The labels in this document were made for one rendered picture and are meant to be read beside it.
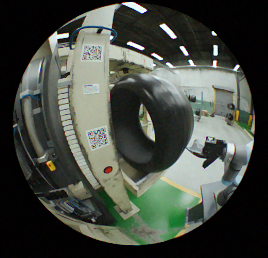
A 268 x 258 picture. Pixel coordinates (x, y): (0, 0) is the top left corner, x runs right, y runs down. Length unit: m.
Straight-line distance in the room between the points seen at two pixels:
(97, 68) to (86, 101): 0.11
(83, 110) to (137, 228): 1.35
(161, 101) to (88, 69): 0.24
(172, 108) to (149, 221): 1.32
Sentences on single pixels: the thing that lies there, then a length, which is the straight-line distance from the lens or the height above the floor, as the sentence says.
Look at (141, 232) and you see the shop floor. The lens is 1.35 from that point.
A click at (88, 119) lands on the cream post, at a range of 0.26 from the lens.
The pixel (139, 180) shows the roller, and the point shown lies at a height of 0.92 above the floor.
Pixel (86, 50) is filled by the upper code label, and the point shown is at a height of 1.52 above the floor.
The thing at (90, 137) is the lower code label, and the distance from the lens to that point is 0.28.
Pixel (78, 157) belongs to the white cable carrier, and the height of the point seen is 1.17.
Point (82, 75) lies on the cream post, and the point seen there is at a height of 1.42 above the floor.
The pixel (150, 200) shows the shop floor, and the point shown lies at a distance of 1.41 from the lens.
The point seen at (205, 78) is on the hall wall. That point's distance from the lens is 11.68.
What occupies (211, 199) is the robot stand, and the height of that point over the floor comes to 0.60.
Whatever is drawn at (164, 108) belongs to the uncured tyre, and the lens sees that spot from 0.25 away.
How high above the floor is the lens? 1.34
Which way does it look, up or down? 18 degrees down
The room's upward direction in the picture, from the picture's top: 3 degrees counter-clockwise
